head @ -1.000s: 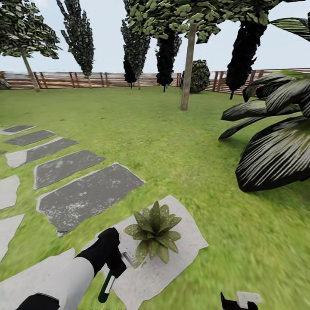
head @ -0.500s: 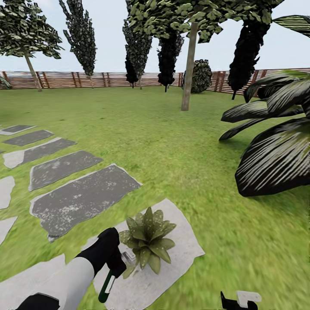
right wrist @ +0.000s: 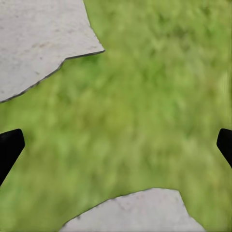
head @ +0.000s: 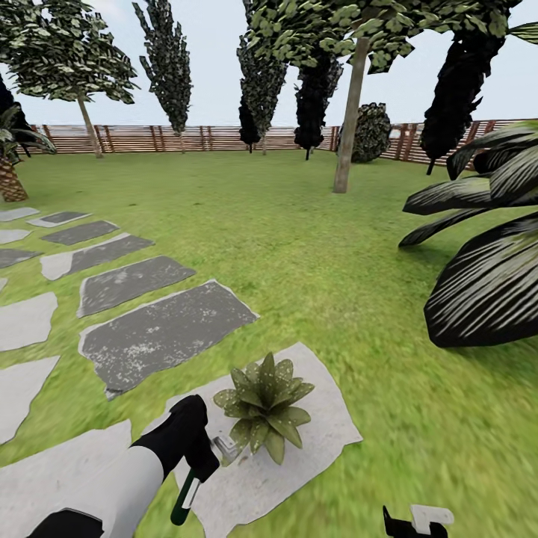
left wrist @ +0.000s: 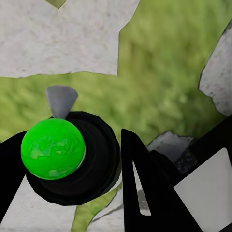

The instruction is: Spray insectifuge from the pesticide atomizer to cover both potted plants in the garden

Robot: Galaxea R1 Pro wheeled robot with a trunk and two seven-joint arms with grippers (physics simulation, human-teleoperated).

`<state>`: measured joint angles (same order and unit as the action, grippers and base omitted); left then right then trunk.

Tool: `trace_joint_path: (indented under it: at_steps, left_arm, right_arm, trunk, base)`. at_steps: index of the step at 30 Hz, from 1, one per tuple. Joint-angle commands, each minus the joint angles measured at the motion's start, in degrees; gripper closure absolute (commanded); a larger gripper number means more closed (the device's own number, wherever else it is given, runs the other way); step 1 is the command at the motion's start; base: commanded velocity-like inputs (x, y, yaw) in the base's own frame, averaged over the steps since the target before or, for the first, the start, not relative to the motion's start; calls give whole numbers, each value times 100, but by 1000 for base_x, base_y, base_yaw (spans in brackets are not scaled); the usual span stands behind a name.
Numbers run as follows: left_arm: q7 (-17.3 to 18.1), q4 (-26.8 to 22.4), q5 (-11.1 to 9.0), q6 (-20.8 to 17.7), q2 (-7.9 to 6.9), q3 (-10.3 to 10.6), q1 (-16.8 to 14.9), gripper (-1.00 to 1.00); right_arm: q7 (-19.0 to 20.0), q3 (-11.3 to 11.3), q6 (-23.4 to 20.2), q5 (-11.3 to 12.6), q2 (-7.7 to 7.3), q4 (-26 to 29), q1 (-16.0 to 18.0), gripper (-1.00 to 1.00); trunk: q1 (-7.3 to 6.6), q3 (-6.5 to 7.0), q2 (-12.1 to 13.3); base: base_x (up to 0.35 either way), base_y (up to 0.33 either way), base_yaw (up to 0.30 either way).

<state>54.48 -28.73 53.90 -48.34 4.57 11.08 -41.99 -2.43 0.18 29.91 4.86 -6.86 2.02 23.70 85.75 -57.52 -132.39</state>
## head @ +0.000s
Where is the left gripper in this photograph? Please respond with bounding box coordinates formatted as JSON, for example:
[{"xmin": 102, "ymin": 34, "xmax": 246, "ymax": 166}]
[{"xmin": 184, "ymin": 438, "xmax": 220, "ymax": 483}]

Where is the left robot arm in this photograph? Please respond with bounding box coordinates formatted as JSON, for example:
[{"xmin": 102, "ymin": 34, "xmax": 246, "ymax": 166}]
[{"xmin": 27, "ymin": 394, "xmax": 238, "ymax": 538}]

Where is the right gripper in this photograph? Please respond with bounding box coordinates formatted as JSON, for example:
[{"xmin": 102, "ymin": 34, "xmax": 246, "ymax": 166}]
[{"xmin": 383, "ymin": 506, "xmax": 447, "ymax": 538}]

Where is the insectifuge atomizer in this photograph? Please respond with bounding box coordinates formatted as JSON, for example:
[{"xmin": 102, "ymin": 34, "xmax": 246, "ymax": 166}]
[{"xmin": 170, "ymin": 469, "xmax": 202, "ymax": 526}]

